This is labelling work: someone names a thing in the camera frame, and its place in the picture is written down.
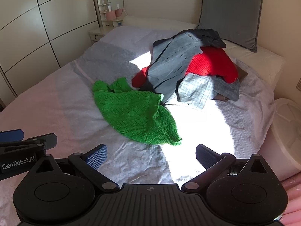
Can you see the white nightstand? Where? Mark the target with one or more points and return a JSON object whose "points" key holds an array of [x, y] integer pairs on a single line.
{"points": [[98, 33]]}

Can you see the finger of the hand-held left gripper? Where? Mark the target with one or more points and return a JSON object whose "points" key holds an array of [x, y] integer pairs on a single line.
{"points": [[11, 135], [47, 140]]}

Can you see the pink tissue box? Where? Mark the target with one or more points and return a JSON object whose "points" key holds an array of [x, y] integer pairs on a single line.
{"points": [[110, 14]]}

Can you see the grey trousers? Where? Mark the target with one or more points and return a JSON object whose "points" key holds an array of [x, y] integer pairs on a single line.
{"points": [[169, 58]]}

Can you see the white bolster pillow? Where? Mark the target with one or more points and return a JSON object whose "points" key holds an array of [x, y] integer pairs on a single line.
{"points": [[152, 22]]}

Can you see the white wall shelf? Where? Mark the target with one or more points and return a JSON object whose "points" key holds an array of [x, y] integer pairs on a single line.
{"points": [[103, 22]]}

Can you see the bed with pale cover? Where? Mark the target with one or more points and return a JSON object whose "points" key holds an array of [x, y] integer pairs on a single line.
{"points": [[70, 98]]}

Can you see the white round basket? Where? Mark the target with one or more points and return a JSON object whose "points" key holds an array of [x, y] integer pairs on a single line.
{"points": [[289, 131]]}

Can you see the dark grey garment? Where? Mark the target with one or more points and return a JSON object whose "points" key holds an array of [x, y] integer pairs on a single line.
{"points": [[211, 38]]}

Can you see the red knit sweater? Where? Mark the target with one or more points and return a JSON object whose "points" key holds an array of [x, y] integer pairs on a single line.
{"points": [[211, 63]]}

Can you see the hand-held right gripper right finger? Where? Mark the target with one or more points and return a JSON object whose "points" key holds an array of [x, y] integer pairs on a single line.
{"points": [[204, 156]]}

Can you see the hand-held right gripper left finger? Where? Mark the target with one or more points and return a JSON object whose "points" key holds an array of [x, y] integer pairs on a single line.
{"points": [[97, 157]]}

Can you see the grey pillow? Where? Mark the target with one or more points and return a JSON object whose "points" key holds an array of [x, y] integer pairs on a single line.
{"points": [[230, 9]]}

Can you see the green knit vest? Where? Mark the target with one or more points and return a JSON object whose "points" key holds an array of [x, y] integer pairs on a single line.
{"points": [[131, 109]]}

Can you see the cream headboard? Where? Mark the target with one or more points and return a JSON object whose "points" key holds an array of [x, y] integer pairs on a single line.
{"points": [[164, 0]]}

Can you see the grey checked shirt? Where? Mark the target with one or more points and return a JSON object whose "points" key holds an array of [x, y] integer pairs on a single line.
{"points": [[195, 89]]}

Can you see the cream wardrobe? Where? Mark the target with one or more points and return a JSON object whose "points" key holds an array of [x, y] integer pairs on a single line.
{"points": [[35, 28]]}

